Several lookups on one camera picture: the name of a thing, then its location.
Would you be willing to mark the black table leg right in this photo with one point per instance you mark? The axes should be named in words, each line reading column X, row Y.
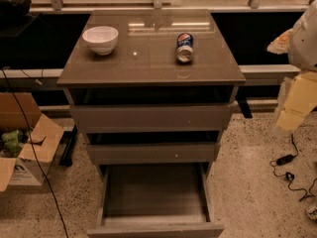
column 243, row 104

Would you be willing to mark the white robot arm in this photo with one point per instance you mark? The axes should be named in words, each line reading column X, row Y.
column 302, row 50

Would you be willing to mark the green bag in box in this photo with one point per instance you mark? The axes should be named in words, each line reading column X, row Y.
column 12, row 144

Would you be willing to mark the open cardboard box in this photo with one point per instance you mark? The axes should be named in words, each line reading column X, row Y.
column 19, row 111

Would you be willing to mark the grey middle drawer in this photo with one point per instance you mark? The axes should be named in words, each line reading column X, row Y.
column 152, row 153

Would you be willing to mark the grey drawer cabinet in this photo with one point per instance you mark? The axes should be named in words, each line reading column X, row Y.
column 143, row 71

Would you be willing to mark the grey top drawer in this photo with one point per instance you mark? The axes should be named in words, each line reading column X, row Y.
column 130, row 119

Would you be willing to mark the blue pepsi can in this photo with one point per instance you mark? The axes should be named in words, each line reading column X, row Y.
column 184, row 47

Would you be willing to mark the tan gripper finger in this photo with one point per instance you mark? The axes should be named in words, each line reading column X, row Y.
column 296, row 99
column 280, row 44

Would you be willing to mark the black table leg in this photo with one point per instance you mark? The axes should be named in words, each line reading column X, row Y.
column 69, row 139
column 243, row 104

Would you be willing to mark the grey open bottom drawer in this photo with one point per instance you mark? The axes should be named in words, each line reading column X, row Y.
column 155, row 201

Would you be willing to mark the black object on shelf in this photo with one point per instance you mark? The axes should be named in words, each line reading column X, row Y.
column 14, row 8

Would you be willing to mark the black table leg left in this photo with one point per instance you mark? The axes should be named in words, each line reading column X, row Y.
column 69, row 139

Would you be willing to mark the white ceramic bowl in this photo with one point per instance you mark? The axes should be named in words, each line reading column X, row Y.
column 102, row 39

